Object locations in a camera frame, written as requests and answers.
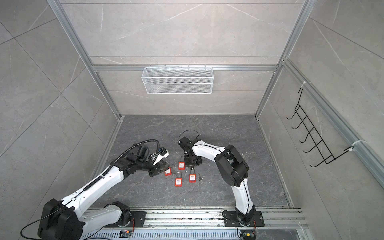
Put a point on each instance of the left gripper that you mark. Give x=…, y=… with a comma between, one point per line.
x=158, y=168

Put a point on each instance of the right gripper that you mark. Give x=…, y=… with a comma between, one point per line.
x=198, y=162

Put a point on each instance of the red padlock long shackle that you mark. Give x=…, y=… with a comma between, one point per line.
x=181, y=164

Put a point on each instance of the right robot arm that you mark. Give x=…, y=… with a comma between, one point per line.
x=232, y=167

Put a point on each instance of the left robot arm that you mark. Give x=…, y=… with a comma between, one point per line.
x=67, y=219

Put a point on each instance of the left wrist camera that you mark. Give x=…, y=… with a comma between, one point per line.
x=159, y=155

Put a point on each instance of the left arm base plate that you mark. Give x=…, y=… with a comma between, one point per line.
x=135, y=218

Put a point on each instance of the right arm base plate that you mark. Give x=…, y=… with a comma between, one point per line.
x=234, y=219

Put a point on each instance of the white wire mesh basket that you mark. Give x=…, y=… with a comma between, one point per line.
x=178, y=80

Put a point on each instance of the aluminium rail front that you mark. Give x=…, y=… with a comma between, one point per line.
x=204, y=223

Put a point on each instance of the black wire hook rack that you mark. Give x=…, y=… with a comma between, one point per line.
x=314, y=136

